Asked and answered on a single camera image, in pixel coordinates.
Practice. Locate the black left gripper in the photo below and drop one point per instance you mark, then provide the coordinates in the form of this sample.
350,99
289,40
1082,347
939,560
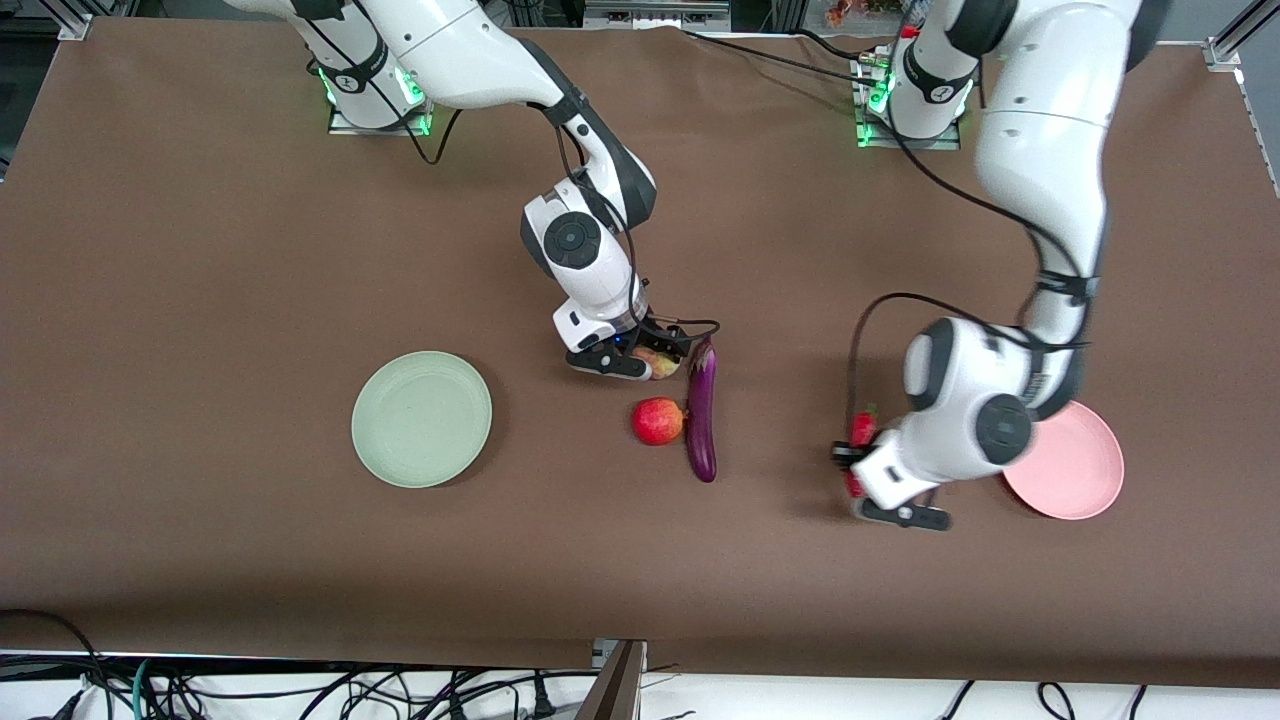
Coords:
846,456

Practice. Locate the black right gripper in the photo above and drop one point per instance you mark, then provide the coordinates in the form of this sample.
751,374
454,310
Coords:
661,337

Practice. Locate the yellow pink peach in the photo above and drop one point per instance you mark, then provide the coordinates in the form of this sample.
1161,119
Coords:
664,369

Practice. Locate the red chili pepper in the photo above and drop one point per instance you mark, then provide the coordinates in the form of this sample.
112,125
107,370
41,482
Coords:
863,428

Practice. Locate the red apple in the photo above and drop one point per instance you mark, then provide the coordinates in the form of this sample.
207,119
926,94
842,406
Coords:
657,421

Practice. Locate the long purple eggplant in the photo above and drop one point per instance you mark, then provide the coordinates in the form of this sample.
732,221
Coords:
702,430

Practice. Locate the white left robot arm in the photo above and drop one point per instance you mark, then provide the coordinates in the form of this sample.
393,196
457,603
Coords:
1040,150

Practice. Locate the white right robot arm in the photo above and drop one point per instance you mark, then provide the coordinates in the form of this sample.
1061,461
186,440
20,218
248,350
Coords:
580,250

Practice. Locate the pink plate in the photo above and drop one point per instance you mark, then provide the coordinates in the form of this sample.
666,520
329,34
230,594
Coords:
1080,470

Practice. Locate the pale green plate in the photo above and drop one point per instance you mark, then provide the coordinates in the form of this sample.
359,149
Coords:
420,420

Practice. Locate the grey metal box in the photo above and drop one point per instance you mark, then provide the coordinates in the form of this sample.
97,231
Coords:
655,15

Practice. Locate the orange toy item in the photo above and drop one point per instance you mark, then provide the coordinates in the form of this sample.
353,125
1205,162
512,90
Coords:
850,10

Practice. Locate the brown table cover sheet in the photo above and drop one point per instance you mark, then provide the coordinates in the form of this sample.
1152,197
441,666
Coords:
250,250

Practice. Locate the aluminium corner profile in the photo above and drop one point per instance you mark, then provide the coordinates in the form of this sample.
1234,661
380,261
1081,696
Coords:
75,25
1225,50

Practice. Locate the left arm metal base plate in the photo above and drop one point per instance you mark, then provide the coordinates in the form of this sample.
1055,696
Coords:
945,144

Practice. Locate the aluminium profile post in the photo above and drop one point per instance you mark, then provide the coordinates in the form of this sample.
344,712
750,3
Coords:
615,685

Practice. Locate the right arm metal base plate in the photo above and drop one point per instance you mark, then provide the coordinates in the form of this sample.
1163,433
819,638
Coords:
350,127

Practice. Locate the aluminium edge rail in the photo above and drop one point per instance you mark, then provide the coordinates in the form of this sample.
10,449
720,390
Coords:
1262,130

